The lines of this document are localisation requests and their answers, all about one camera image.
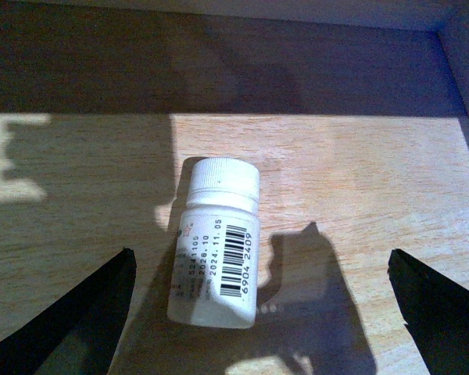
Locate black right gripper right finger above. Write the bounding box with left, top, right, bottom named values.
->
left=388, top=248, right=469, bottom=374

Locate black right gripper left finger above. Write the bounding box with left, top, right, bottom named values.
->
left=0, top=248, right=136, bottom=374

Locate white medicine bottle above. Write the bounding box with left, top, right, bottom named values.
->
left=166, top=157, right=260, bottom=329

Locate wooden drawer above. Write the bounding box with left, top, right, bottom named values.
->
left=0, top=1, right=469, bottom=374

